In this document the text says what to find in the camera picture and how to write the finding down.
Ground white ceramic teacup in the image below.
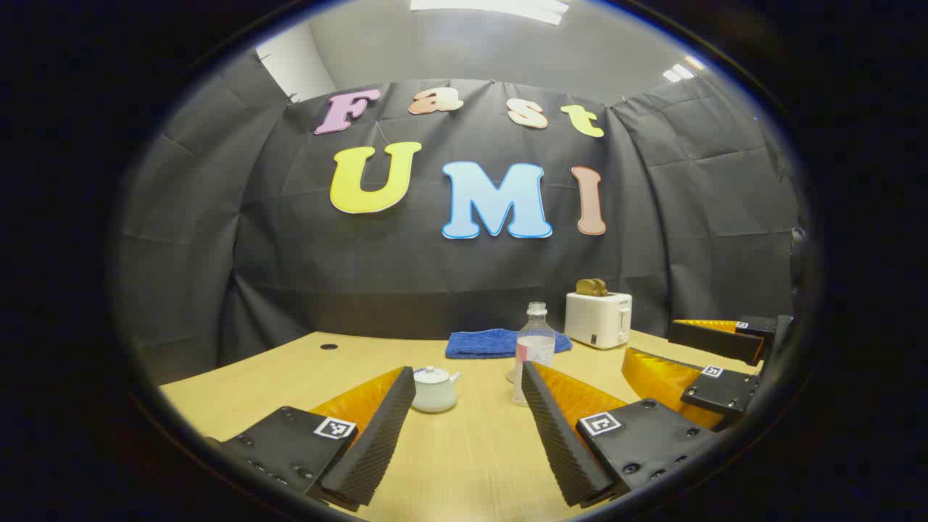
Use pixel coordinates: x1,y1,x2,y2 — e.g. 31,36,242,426
411,373,462,414

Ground blue folded towel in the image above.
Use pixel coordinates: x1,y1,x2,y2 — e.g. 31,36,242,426
445,328,573,360

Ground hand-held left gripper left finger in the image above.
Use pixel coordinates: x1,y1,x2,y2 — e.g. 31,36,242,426
207,366,418,512

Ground small ceiling light panel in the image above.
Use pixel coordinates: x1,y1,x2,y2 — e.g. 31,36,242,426
661,57,705,83

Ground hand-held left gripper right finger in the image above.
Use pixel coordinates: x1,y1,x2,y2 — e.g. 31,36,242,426
521,360,722,508

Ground black backdrop cloth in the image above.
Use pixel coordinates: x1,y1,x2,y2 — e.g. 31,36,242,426
116,54,805,385

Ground white toaster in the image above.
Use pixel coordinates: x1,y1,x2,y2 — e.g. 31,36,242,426
564,291,633,350

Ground clear plastic water bottle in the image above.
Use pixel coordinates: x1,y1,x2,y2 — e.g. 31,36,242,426
512,302,557,407

